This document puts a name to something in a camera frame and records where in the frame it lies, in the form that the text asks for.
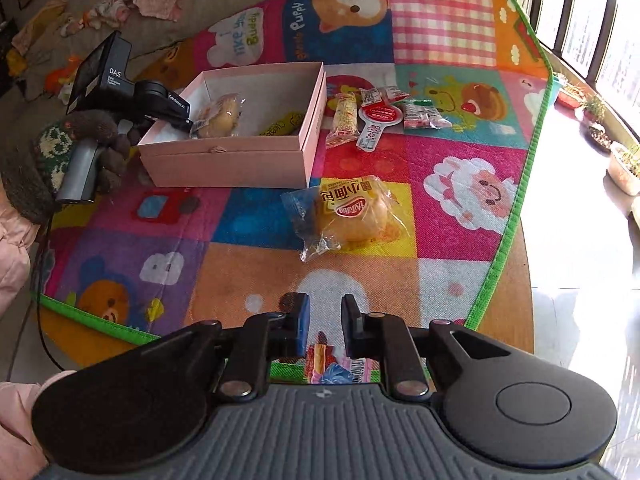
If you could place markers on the small dark plant pot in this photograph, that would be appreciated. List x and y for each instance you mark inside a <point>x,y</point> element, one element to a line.
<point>595,110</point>
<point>600,140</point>

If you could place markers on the orange plush toy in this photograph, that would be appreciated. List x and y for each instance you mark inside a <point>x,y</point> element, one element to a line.
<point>60,77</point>

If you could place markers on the red plant pot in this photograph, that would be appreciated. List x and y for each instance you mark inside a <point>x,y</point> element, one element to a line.
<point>570,95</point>

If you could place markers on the white patterned garment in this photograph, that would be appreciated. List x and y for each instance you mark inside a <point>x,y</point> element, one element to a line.
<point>107,12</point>

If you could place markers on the snack bar packet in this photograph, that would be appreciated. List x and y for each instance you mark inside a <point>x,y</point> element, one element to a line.
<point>345,120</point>

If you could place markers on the red white paddle-shaped packet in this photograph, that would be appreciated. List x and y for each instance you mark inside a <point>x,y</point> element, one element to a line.
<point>380,115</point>

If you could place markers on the person's left hand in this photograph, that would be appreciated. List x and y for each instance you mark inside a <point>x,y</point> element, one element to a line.
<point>95,127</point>

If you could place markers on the pink cardboard box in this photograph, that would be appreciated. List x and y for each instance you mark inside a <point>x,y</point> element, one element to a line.
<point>225,165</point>

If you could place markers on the small bun packet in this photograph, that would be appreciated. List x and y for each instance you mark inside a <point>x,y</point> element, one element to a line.
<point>220,117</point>

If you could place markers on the yellow pink cloth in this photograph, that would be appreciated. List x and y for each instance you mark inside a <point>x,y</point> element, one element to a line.
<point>40,25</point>

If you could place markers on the large bread packet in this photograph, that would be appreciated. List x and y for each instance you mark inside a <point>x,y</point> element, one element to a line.
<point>350,215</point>

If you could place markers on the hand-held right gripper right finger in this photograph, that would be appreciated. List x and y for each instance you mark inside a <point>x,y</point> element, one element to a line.
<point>351,330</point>

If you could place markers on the white plant pot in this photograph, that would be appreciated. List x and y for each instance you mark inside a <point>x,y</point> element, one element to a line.
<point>622,175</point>

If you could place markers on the green snack packet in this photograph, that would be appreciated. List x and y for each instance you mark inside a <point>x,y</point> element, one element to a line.
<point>425,115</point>

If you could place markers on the small white printed packet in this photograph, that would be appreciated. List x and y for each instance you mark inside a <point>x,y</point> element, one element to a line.
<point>385,94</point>

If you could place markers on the colourful cartoon play mat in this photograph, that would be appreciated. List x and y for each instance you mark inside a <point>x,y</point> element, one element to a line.
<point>250,220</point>

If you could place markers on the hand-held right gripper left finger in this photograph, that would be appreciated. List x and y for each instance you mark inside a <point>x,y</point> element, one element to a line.
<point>301,322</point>

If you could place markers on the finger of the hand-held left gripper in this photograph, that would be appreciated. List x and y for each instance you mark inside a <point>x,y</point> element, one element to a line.
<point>185,125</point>

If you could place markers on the yellow snack packet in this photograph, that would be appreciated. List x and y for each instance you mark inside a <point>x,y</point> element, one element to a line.
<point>280,125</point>

